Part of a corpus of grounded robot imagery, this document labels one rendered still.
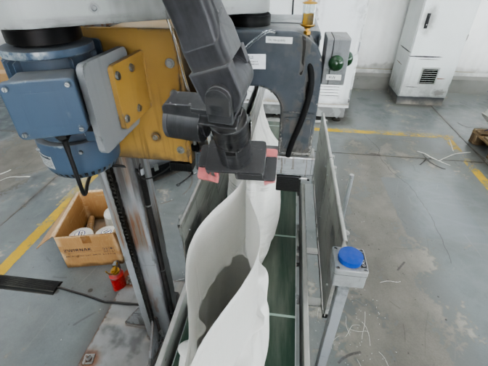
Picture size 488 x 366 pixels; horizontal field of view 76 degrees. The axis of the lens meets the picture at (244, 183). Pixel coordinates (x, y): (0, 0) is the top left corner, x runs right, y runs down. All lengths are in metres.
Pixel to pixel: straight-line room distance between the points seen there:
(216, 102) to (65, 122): 0.27
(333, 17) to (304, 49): 2.76
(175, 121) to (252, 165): 0.15
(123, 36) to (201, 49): 0.39
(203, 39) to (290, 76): 0.33
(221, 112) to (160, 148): 0.44
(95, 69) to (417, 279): 1.88
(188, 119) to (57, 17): 0.25
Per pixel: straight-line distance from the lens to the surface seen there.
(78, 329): 1.85
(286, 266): 1.41
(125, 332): 1.74
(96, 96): 0.61
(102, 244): 1.96
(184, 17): 0.40
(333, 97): 3.62
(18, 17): 0.61
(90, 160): 0.69
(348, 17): 3.45
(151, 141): 0.83
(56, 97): 0.57
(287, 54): 0.68
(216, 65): 0.40
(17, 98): 0.59
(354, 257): 0.84
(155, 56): 0.75
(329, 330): 1.07
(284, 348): 1.21
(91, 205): 2.34
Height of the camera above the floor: 1.44
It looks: 35 degrees down
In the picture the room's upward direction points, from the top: straight up
